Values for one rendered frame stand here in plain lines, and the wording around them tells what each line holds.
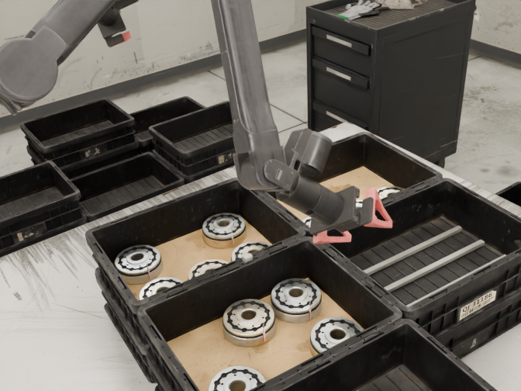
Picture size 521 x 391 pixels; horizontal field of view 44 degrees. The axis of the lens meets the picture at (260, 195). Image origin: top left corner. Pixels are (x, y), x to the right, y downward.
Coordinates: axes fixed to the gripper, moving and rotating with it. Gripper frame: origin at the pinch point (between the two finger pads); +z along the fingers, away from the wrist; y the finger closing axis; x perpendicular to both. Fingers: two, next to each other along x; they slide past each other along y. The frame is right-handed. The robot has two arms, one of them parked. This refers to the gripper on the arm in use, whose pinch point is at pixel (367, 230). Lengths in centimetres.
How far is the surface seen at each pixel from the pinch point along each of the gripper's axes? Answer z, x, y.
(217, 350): -7.0, 20.0, 30.4
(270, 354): -0.1, 19.9, 22.9
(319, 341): 4.9, 16.9, 14.9
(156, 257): -15, -2, 50
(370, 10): 72, -160, 73
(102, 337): -15, 15, 65
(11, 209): -24, -43, 153
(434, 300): 16.1, 8.4, -2.5
